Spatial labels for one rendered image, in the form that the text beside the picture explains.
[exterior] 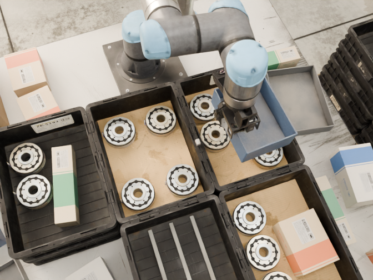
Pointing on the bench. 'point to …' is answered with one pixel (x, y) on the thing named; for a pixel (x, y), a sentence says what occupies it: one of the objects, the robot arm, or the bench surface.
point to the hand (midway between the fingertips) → (229, 123)
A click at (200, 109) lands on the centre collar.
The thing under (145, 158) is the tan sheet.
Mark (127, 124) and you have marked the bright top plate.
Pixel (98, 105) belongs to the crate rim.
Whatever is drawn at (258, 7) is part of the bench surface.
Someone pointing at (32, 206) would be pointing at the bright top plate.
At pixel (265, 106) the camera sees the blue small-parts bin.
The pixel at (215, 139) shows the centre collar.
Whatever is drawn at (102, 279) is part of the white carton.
